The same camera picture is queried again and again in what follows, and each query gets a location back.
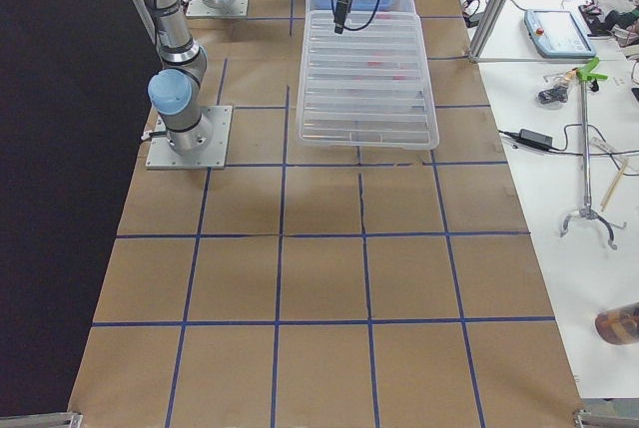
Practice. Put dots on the teach pendant tablet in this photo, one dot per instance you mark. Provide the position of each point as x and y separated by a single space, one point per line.
558 35

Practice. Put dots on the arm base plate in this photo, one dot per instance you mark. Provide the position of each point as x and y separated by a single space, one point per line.
217 9
204 146

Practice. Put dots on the black power adapter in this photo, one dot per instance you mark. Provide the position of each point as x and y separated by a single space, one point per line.
535 140

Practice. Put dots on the reach grabber tool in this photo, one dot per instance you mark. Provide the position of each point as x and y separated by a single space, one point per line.
584 75

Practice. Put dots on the brown bottle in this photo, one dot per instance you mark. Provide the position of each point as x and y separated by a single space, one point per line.
618 326

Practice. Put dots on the clear plastic box lid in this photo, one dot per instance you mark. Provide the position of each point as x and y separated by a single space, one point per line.
369 88

